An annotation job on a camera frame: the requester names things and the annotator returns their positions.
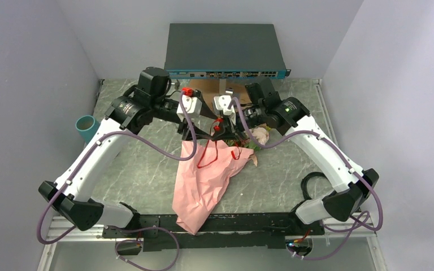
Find red ribbon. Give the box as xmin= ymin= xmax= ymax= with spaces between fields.
xmin=197 ymin=117 xmax=224 ymax=169

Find pink flower bouquet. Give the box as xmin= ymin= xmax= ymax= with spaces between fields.
xmin=172 ymin=141 xmax=257 ymax=235

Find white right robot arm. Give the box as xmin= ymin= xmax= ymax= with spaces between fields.
xmin=212 ymin=76 xmax=379 ymax=234

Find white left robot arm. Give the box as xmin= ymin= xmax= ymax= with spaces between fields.
xmin=38 ymin=67 xmax=208 ymax=237

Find teal cylindrical vase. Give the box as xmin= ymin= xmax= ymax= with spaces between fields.
xmin=75 ymin=115 xmax=100 ymax=145

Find wooden board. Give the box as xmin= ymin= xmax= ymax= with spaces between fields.
xmin=189 ymin=79 xmax=250 ymax=109

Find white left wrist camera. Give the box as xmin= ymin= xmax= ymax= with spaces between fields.
xmin=176 ymin=95 xmax=202 ymax=120

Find metal stand bracket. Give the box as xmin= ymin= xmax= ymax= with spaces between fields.
xmin=219 ymin=78 xmax=236 ymax=97

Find grey network switch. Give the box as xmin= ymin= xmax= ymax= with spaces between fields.
xmin=164 ymin=23 xmax=290 ymax=79

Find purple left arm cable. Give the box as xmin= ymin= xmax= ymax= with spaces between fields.
xmin=36 ymin=89 xmax=199 ymax=271

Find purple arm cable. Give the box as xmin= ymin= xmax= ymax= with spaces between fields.
xmin=230 ymin=96 xmax=384 ymax=261
xmin=36 ymin=89 xmax=199 ymax=271

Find coiled black cable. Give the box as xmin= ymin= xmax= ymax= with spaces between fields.
xmin=300 ymin=172 xmax=328 ymax=204

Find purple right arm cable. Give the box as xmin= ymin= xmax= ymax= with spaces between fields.
xmin=230 ymin=96 xmax=384 ymax=261

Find aluminium rail frame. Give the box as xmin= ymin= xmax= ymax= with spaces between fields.
xmin=37 ymin=79 xmax=386 ymax=271

